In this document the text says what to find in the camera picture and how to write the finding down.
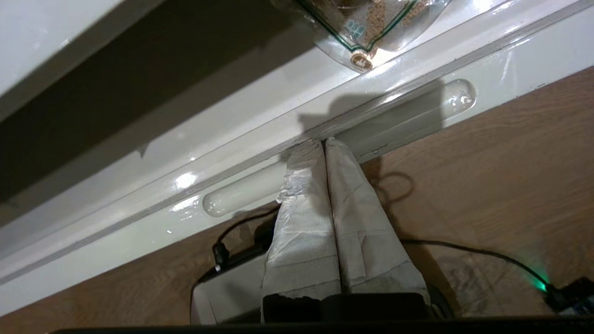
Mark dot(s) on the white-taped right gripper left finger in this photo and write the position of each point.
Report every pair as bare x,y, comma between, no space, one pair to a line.
304,222

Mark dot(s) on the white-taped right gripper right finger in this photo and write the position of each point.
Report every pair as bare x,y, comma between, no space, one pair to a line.
366,232

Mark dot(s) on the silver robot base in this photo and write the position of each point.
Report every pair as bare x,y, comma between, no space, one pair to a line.
232,292

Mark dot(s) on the green snack bag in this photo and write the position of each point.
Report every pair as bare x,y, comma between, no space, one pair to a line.
366,23

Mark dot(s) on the black power device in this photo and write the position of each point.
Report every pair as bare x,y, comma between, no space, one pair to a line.
573,294

